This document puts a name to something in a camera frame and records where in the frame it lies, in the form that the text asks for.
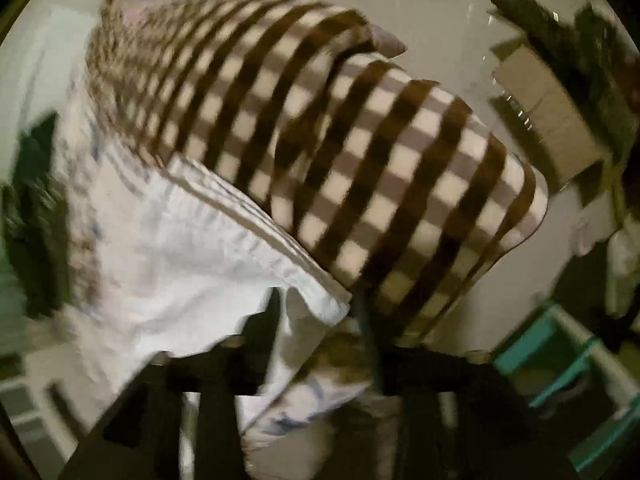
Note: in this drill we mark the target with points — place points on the teal rack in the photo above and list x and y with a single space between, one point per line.
565 360

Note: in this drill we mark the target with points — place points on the dark cloth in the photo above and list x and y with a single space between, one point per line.
35 220

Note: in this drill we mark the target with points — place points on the brown checkered blanket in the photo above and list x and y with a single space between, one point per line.
350 150

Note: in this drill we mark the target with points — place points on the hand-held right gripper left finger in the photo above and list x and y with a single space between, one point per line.
264 320

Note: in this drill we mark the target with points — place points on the white floral bed sheet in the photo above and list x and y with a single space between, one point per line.
300 400

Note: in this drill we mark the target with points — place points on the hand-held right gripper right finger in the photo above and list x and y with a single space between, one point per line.
369 340

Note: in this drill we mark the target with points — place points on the white pants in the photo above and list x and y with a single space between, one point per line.
175 260

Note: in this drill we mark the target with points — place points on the cardboard box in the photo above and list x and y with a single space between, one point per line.
545 105

